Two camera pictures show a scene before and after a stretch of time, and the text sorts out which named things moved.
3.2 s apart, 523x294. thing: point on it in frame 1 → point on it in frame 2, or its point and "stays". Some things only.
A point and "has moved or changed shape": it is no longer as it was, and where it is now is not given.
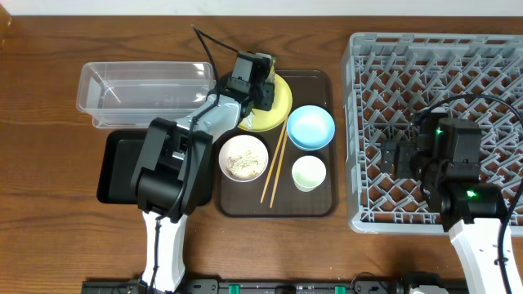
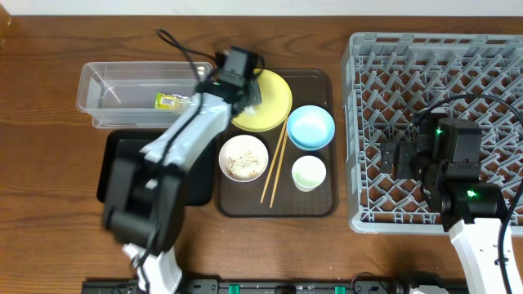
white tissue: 248,121 has moved or changed shape
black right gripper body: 397,158 stays
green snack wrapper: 271,77 → 172,101
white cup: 308,172 stays
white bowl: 243,158 stays
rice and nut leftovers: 244,166 stays
